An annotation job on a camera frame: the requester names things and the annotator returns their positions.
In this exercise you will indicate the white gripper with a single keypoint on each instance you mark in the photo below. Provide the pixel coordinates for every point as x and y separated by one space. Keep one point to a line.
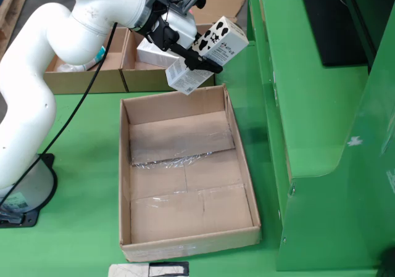
183 27

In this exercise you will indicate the cow print white carton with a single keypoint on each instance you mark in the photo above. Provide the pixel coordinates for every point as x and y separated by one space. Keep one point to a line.
222 39

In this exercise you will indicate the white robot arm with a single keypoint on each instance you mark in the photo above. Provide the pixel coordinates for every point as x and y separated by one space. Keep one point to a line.
31 73

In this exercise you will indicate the long white product box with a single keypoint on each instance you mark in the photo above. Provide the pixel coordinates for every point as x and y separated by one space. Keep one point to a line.
151 55

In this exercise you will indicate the cardboard box with flap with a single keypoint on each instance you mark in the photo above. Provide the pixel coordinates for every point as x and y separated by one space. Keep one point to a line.
145 79

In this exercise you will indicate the cardboard box holding bottle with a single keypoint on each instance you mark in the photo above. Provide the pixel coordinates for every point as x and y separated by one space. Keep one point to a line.
83 82

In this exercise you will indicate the large open cardboard tray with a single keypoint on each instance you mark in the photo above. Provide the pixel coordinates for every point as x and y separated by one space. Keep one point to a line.
185 181

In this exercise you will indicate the teal and white bottle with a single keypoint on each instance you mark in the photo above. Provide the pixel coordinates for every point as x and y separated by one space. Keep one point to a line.
99 55

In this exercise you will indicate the green metal shelf unit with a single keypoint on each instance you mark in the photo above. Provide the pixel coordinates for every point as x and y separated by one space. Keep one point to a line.
308 119

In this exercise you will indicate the wooden pallet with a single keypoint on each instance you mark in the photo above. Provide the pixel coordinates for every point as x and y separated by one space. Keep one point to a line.
12 5

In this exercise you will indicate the white printed card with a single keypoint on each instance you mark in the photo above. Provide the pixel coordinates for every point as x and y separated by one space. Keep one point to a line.
129 271

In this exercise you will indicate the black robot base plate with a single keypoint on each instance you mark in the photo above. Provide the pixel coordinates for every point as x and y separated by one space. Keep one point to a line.
51 181

